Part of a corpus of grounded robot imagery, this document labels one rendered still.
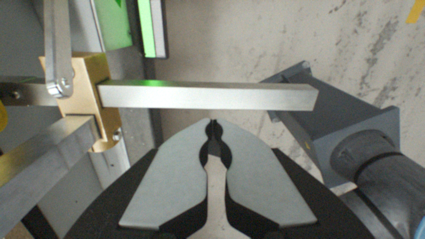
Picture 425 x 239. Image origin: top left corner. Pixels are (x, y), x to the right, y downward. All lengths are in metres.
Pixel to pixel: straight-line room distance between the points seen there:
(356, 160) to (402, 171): 0.10
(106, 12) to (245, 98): 0.23
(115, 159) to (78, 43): 0.34
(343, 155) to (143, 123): 0.60
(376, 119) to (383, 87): 0.86
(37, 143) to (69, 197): 0.41
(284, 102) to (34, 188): 0.28
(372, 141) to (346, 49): 0.74
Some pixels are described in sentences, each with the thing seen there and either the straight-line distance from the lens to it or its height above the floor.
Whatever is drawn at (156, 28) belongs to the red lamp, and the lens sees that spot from 0.37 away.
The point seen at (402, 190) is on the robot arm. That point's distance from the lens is 0.62.
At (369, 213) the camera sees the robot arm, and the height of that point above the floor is 0.80.
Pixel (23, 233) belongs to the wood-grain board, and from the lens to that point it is 0.48.
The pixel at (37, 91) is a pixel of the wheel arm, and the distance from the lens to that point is 0.32.
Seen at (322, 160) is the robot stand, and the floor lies 0.60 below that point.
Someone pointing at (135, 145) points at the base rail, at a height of 0.70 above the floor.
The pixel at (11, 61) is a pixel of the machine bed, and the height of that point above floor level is 0.71.
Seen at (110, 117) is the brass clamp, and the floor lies 0.83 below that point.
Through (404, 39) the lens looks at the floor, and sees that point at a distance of 1.53.
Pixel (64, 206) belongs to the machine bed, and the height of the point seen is 0.75.
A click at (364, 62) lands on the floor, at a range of 1.42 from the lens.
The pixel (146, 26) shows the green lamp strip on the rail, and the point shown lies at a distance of 0.38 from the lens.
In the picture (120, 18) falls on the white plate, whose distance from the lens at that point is 0.36.
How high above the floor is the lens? 1.06
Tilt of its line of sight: 62 degrees down
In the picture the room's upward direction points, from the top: 177 degrees clockwise
